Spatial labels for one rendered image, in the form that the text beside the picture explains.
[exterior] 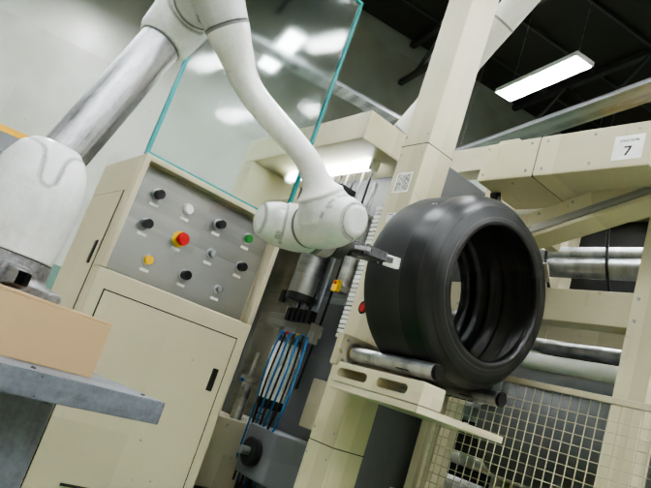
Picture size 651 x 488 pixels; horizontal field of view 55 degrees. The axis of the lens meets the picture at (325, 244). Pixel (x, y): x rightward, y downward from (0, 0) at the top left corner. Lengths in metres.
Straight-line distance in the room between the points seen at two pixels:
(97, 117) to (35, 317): 0.52
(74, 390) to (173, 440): 1.05
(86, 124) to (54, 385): 0.62
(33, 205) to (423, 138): 1.39
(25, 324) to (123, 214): 0.89
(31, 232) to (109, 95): 0.43
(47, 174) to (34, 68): 9.99
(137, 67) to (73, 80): 9.63
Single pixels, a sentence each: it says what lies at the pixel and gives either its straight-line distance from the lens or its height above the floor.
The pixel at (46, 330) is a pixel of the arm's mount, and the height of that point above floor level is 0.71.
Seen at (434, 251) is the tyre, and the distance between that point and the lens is 1.65.
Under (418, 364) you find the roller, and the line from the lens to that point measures 1.68.
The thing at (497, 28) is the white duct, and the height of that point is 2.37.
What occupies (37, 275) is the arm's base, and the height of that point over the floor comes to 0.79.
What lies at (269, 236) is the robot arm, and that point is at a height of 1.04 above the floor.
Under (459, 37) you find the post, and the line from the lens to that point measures 2.37.
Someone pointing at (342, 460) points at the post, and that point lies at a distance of 1.99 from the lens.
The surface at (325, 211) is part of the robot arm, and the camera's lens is 1.28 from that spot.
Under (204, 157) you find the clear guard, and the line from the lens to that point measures 2.09.
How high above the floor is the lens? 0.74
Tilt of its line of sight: 13 degrees up
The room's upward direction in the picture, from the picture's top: 19 degrees clockwise
